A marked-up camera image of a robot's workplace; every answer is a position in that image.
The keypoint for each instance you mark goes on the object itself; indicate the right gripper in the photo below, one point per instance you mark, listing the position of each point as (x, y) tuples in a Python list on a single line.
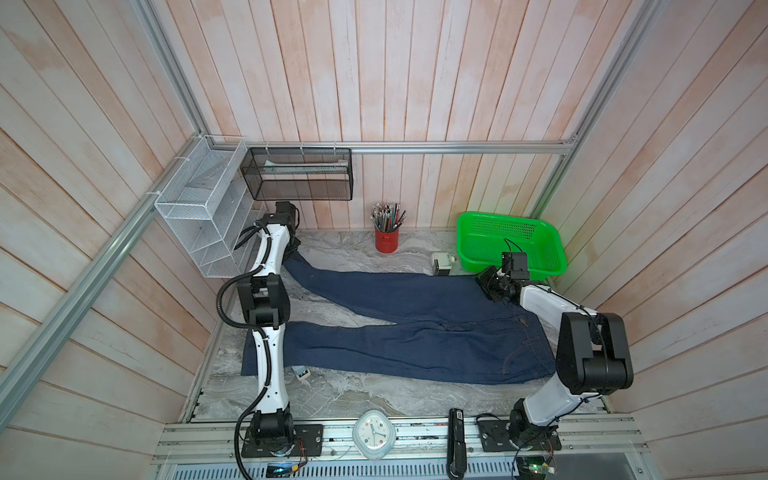
[(482, 278)]

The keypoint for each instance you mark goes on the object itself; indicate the dark blue denim trousers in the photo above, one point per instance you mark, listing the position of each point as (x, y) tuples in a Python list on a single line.
[(430, 328)]

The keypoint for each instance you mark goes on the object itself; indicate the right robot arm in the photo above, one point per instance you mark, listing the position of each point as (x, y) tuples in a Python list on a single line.
[(592, 358)]

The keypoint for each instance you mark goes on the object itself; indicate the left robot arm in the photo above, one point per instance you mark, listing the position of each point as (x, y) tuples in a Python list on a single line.
[(258, 302)]

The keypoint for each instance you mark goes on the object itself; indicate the green plastic basket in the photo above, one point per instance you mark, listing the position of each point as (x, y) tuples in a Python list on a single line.
[(482, 238)]

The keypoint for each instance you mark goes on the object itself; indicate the small white grey box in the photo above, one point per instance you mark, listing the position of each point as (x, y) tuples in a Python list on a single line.
[(442, 263)]

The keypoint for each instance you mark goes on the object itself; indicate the red pencil cup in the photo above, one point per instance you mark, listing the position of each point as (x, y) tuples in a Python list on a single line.
[(386, 242)]

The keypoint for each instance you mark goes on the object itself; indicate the pencils in cup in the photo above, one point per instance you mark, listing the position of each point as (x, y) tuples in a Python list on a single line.
[(387, 217)]

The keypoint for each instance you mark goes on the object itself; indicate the black remote control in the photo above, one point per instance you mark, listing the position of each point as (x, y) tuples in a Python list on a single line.
[(456, 466)]

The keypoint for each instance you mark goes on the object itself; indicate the white analog clock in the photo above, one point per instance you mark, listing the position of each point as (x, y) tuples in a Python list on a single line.
[(374, 435)]

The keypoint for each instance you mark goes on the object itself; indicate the light blue phone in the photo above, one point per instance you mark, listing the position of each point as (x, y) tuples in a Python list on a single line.
[(302, 373)]

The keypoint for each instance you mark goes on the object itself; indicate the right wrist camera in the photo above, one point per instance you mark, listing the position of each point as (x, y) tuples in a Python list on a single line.
[(515, 266)]

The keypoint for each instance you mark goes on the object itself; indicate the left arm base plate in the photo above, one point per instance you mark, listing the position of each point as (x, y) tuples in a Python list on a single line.
[(306, 441)]

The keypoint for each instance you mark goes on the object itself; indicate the black mesh wall basket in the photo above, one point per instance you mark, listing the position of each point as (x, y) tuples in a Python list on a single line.
[(299, 173)]

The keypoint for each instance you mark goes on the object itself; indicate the white wire mesh shelf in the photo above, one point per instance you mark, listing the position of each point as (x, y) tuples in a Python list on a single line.
[(206, 203)]

